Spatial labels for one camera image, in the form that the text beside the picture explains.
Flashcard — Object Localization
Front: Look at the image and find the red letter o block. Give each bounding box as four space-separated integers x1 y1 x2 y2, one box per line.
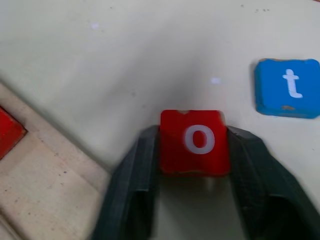
158 109 231 178

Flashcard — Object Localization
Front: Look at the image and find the wooden tray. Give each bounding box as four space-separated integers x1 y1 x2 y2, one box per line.
0 81 112 240

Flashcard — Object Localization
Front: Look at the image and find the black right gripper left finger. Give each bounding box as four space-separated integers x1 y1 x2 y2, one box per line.
91 124 162 240

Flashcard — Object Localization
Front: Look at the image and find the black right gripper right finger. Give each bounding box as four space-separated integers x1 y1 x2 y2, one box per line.
226 125 320 240

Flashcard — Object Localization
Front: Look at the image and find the red block in tray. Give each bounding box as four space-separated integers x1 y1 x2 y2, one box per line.
0 106 28 161

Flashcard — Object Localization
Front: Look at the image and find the blue letter t block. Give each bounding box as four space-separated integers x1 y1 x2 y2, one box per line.
254 58 320 119

